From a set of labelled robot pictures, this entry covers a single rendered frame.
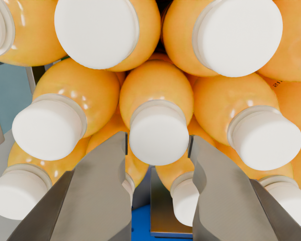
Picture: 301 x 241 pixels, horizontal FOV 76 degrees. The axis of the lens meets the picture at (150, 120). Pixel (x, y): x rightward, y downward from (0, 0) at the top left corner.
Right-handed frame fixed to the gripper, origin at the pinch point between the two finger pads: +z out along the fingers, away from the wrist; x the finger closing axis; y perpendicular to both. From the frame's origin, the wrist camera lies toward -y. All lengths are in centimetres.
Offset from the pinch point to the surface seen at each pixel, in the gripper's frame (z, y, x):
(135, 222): 9.7, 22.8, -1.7
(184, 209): -0.8, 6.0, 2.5
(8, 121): 110, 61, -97
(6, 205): -0.8, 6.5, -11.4
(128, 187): 0.3, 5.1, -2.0
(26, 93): 110, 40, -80
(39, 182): 0.6, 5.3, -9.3
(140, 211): 11.8, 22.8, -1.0
